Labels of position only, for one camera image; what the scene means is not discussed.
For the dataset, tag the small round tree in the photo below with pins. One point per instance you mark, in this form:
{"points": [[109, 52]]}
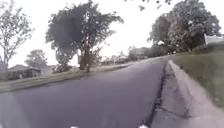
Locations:
{"points": [[36, 57]]}

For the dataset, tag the group of tall trees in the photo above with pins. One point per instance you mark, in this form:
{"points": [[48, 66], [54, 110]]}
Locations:
{"points": [[188, 26]]}

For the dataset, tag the white building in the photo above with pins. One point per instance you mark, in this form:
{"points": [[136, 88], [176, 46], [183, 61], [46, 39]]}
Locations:
{"points": [[214, 39]]}

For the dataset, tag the grey asphalt road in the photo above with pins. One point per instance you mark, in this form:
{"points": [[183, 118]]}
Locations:
{"points": [[100, 96]]}

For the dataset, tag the thin sparse tree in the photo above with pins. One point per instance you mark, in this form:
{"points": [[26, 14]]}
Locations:
{"points": [[10, 31]]}

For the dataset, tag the grass slope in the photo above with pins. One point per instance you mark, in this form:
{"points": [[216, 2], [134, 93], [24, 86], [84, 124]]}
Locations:
{"points": [[208, 68]]}

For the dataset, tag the low dark house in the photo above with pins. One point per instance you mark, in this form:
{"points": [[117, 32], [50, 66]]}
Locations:
{"points": [[24, 72]]}

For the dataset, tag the pale concrete kerb strip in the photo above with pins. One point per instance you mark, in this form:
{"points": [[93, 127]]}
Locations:
{"points": [[188, 100]]}

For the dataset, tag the robot's own part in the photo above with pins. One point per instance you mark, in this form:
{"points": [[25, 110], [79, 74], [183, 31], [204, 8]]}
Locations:
{"points": [[143, 126], [71, 127]]}

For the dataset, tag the large dark leafy tree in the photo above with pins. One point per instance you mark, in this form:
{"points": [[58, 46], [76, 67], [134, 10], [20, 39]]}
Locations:
{"points": [[83, 30]]}

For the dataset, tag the grass verge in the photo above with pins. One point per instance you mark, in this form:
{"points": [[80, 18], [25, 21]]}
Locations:
{"points": [[50, 78]]}

